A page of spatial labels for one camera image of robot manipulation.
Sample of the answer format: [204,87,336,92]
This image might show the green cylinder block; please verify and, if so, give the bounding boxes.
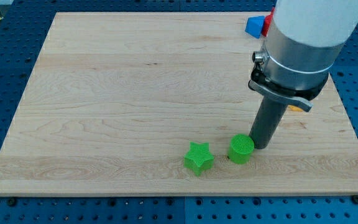
[227,134,254,164]

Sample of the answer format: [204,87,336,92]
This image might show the green star block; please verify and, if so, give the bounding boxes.
[183,142,214,176]

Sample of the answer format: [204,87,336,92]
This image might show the wooden board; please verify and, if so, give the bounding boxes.
[0,12,358,197]

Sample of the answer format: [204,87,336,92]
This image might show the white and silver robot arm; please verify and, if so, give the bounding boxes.
[249,0,358,111]

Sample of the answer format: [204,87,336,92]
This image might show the blue block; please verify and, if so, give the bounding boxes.
[245,16,265,39]

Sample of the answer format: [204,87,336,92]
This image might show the red block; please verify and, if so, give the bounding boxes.
[261,7,275,37]

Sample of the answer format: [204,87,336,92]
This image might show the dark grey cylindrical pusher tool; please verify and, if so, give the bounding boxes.
[249,96,287,149]

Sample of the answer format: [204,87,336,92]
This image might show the yellow block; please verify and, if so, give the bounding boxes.
[288,105,303,112]

